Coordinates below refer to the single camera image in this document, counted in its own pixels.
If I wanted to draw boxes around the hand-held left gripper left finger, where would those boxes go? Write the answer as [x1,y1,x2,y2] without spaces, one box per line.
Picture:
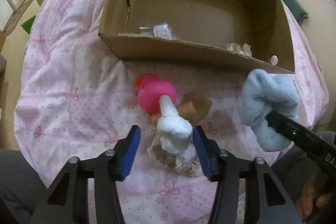
[31,124,141,224]

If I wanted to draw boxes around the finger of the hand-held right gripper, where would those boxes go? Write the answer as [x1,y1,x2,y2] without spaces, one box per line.
[266,111,326,157]

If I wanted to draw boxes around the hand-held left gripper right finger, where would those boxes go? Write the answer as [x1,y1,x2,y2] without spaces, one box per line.
[193,125,303,224]

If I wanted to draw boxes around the beige lace scrunchie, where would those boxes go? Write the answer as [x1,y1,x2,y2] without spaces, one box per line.
[146,132,208,178]

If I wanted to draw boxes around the white sock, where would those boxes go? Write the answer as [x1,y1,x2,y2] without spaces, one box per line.
[157,96,193,155]

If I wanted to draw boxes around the light blue fluffy scrunchie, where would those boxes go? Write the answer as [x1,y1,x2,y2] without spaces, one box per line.
[241,69,301,153]

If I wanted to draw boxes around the brown cloth piece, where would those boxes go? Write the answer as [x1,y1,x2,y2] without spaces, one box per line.
[181,92,213,126]

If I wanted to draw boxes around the pink plastic cup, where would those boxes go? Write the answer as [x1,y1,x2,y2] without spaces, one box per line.
[135,73,177,114]

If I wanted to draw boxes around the cardboard box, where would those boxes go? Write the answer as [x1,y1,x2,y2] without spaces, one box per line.
[98,0,296,75]

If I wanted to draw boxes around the person's right hand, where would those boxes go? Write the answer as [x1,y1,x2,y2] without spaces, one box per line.
[297,169,336,222]

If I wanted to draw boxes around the person's right leg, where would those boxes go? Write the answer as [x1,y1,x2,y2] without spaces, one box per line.
[272,144,319,190]

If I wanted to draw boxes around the person's leg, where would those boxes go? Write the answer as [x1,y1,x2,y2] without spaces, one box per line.
[0,149,54,224]
[272,144,319,190]

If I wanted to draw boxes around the cream lace cloth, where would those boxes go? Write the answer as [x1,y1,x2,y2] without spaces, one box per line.
[224,42,253,58]

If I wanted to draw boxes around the person's left leg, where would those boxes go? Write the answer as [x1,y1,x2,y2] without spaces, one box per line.
[0,149,54,224]

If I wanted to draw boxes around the clear plastic packet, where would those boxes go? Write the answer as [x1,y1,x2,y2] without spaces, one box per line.
[138,22,179,41]

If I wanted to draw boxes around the green flat item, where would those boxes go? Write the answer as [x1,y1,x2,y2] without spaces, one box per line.
[21,17,36,35]

